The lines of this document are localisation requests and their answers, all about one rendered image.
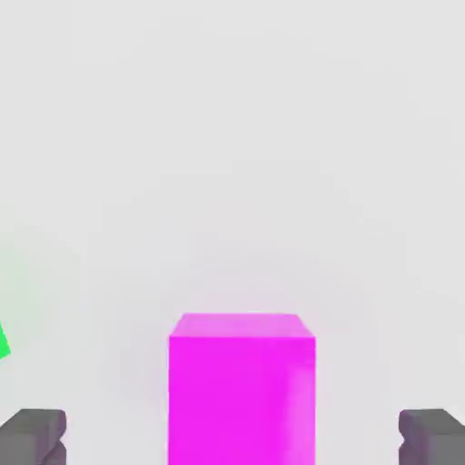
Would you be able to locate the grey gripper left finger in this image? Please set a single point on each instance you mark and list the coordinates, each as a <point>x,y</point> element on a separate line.
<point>31,434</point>

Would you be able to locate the small magenta cube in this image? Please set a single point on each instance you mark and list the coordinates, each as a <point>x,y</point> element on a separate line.
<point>241,392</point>

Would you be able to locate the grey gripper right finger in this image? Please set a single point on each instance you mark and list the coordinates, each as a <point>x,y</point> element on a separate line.
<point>432,436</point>

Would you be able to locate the small green cube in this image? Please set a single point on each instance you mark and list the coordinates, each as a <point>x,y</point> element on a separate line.
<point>3,343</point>

